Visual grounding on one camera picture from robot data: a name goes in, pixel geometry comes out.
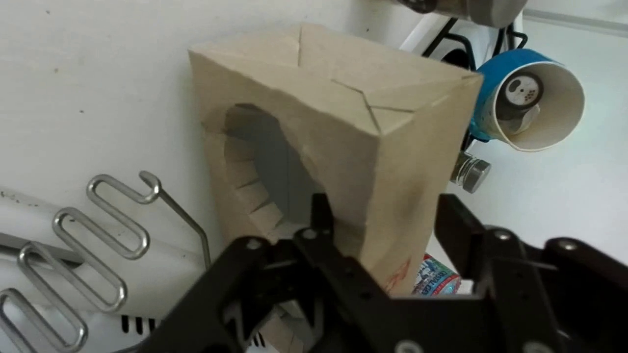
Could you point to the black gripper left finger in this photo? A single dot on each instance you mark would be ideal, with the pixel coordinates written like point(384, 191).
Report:
point(321, 212)

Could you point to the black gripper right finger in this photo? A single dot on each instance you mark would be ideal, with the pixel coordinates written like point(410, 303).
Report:
point(461, 234)

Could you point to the blue paper cup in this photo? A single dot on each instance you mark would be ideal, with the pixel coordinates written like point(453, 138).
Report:
point(527, 101)

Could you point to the black stove grate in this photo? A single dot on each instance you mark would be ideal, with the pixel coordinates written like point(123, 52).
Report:
point(469, 46)

